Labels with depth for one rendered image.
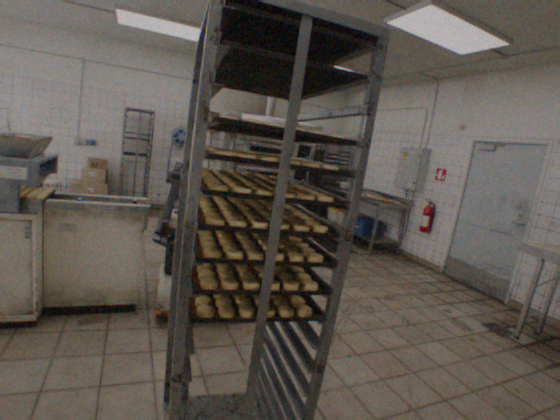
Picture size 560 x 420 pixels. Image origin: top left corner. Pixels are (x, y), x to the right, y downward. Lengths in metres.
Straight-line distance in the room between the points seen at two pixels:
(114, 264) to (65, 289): 0.39
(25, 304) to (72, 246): 0.48
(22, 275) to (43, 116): 4.51
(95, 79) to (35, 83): 0.96
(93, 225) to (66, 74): 4.48
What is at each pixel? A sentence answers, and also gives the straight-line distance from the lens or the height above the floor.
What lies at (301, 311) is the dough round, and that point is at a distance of 1.07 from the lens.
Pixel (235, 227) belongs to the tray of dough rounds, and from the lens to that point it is 0.87.
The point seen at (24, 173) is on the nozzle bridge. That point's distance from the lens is 2.47.
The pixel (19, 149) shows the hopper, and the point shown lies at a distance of 2.58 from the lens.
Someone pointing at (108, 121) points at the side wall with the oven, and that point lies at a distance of 6.68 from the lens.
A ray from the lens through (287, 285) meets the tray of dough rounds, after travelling 1.00.
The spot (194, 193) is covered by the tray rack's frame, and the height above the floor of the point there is 1.31.
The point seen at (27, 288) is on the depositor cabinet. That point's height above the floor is 0.33.
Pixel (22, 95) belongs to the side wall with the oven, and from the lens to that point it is 6.94.
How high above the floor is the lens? 1.44
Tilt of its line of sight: 10 degrees down
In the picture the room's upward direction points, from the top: 9 degrees clockwise
